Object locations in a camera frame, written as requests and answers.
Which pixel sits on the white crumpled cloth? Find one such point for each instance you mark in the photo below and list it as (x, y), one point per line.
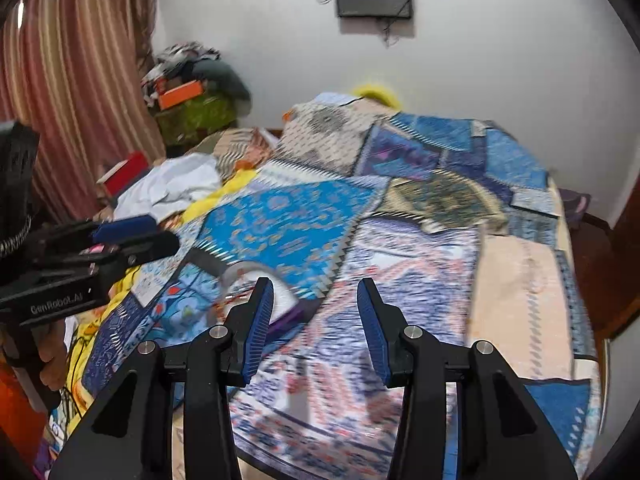
(165, 185)

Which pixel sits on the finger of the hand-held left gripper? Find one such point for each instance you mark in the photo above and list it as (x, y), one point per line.
(125, 227)
(140, 250)

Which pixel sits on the yellow plush item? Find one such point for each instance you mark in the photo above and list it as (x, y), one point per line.
(375, 94)

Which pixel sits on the green patterned cloth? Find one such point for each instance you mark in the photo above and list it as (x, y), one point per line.
(195, 117)

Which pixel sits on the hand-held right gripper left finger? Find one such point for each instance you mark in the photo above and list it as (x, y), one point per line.
(260, 330)

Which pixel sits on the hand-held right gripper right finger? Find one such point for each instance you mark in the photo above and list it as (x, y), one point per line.
(372, 330)

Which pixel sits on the red and white box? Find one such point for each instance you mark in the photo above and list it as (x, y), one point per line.
(127, 172)

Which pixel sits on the pile of clothes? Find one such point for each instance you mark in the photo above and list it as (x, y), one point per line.
(180, 57)

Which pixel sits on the patchwork patterned blanket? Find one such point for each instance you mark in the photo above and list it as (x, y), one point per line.
(425, 270)

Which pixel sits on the striped orange quilt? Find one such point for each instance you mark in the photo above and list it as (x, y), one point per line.
(240, 150)

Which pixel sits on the person's left hand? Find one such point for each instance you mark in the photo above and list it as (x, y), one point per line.
(52, 355)

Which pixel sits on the orange box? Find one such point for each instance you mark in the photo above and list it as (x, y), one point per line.
(181, 95)

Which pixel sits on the yellow cloth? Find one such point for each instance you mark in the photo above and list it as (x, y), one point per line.
(215, 199)

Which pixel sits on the striped pink brown curtain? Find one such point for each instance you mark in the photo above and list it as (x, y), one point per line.
(75, 85)

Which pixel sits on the orange cloth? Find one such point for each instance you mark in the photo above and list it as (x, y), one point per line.
(20, 415)

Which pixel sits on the grey pillow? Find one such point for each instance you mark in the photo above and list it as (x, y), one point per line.
(225, 80)

